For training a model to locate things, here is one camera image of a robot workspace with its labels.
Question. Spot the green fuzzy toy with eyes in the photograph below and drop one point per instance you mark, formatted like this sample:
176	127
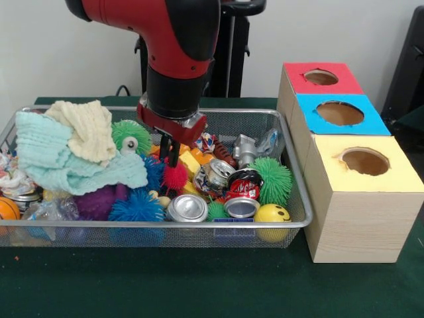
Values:
277	180

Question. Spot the blue spiky ball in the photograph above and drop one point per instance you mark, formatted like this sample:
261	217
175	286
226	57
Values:
136	207

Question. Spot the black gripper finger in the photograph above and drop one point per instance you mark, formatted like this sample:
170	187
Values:
163	149
175	154

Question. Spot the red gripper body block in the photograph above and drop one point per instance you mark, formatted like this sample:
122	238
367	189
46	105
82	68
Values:
173	127

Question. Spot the red spiky ball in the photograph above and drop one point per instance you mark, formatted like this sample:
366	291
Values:
175	179

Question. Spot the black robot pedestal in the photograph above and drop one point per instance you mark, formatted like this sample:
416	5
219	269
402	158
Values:
240	66

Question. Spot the black stand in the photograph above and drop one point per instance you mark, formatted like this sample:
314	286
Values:
407	73

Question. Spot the purple spiky ball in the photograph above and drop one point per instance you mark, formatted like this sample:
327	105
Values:
99	202

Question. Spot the wooden box with three holes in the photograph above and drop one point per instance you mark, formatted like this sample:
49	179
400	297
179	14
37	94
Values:
358	205

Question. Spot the mint green waffle cloth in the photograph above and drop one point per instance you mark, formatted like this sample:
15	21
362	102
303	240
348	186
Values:
46	159

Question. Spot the dark green table cloth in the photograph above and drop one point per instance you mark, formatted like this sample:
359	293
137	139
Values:
199	285

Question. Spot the yellow smiley ball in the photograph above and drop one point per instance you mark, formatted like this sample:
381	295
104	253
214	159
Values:
273	215

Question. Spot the clear shallow mesh bin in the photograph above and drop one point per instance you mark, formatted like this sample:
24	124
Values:
291	225

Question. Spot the black silver drink can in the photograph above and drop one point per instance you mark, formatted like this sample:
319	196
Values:
244	192

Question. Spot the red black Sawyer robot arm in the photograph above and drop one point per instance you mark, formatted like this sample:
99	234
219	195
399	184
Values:
172	53

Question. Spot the green spiky ball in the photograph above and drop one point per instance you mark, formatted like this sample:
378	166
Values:
132	132

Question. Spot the cream waffle cloth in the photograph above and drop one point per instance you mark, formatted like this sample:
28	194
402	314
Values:
89	129

